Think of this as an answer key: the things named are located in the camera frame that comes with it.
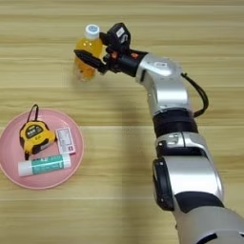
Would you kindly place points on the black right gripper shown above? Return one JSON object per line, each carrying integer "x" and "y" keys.
{"x": 127, "y": 62}

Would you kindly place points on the orange juice bottle white cap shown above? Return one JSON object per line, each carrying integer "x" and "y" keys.
{"x": 90, "y": 46}

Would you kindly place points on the yellow black tape measure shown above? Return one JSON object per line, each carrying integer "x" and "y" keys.
{"x": 33, "y": 136}

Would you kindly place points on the white green glue stick tube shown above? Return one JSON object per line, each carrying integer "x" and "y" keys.
{"x": 44, "y": 164}

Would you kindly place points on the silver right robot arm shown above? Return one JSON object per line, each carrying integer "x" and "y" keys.
{"x": 184, "y": 178}

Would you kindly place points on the small pink white card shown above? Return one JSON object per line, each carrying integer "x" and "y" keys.
{"x": 65, "y": 141}

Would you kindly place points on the pink round plate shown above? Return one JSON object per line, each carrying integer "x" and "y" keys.
{"x": 12, "y": 149}

